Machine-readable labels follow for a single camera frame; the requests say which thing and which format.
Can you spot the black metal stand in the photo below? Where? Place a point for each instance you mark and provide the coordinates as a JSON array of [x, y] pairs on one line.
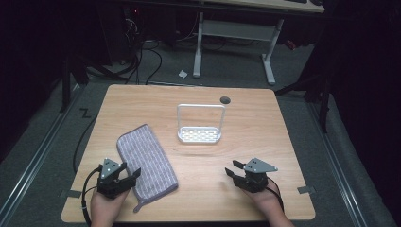
[[66, 85], [324, 104]]

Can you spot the purple striped cloth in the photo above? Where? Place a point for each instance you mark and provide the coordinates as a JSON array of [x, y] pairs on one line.
[[145, 160]]

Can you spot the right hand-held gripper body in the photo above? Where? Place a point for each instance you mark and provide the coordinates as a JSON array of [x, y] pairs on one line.
[[253, 181]]

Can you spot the metal floor rail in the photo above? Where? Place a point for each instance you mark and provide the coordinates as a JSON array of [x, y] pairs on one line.
[[340, 170], [34, 157]]

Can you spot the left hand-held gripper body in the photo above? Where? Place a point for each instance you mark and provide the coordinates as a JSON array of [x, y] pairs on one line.
[[108, 186]]

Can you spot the grey tape piece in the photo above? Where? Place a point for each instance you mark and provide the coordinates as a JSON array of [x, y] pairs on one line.
[[73, 193], [305, 189]]

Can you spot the white paper scrap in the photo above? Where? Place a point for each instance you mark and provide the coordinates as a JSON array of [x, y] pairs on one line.
[[182, 74]]

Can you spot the person's right hand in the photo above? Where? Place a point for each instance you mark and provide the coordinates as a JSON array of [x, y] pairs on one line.
[[268, 200]]

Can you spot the person's left hand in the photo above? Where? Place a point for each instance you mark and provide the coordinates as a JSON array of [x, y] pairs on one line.
[[105, 208]]

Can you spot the black keyboard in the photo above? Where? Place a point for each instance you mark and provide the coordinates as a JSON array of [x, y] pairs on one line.
[[296, 1]]

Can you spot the dark round table grommet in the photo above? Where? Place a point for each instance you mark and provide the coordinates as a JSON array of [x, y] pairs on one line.
[[225, 100]]

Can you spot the small red object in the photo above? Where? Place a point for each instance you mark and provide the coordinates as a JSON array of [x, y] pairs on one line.
[[290, 44]]

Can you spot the white-legged desk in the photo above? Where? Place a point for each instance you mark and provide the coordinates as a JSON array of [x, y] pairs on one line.
[[236, 30]]

